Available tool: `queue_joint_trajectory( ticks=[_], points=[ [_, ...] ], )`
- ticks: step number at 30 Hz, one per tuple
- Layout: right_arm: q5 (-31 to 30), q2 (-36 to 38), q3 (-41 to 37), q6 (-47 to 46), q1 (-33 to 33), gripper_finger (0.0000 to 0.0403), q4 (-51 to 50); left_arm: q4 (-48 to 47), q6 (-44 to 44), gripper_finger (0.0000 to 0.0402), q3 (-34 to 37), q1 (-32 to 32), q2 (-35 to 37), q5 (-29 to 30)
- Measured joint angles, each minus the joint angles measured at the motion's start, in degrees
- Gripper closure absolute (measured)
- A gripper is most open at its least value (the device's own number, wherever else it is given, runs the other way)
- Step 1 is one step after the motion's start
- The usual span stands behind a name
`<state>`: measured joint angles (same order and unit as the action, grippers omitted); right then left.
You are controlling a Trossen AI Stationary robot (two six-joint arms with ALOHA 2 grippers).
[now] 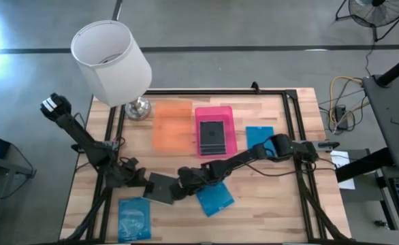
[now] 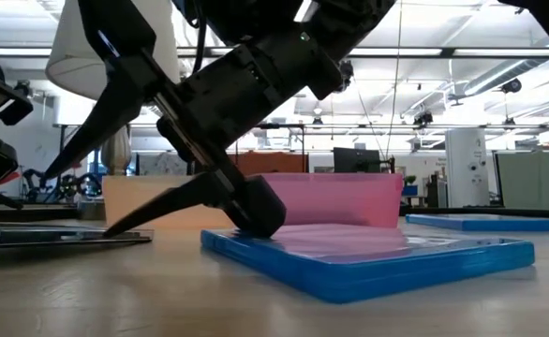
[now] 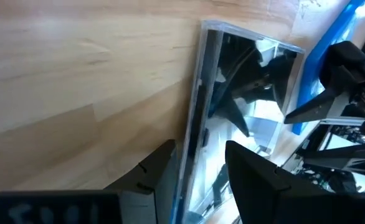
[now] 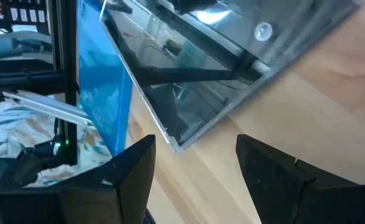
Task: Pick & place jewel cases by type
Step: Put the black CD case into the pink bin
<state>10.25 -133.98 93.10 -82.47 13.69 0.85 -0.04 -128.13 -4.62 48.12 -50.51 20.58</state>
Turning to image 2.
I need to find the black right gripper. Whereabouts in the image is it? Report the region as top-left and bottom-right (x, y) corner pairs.
(43, 0), (346, 239)

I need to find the blue disc case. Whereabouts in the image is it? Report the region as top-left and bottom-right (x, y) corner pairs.
(200, 223), (537, 304)
(404, 212), (549, 233)

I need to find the white shade table lamp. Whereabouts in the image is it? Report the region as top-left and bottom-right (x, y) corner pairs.
(44, 0), (182, 221)

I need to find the orange-brown board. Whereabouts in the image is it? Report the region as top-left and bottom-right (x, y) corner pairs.
(230, 152), (309, 177)

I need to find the pink translucent plastic bin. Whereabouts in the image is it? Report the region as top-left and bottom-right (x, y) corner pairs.
(260, 171), (405, 230)

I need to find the black computer monitor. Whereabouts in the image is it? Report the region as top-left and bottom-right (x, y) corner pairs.
(333, 147), (382, 174)

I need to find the black ceiling fixture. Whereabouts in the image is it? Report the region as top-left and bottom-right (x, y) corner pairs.
(412, 110), (435, 127)

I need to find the white pillar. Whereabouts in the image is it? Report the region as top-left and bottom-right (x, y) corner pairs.
(444, 127), (490, 210)

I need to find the black round ceiling spotlight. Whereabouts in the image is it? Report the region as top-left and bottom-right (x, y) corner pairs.
(501, 77), (523, 95)

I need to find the black metal stand frame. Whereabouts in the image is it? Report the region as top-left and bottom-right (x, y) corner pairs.
(255, 122), (306, 174)

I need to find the black ceiling-hung camera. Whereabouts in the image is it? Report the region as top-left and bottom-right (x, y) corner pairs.
(337, 59), (356, 94)

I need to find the thin hanging cable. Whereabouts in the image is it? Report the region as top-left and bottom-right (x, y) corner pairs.
(384, 0), (405, 160)

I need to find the grey-green partition wall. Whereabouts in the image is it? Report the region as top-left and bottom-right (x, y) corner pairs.
(495, 152), (549, 211)

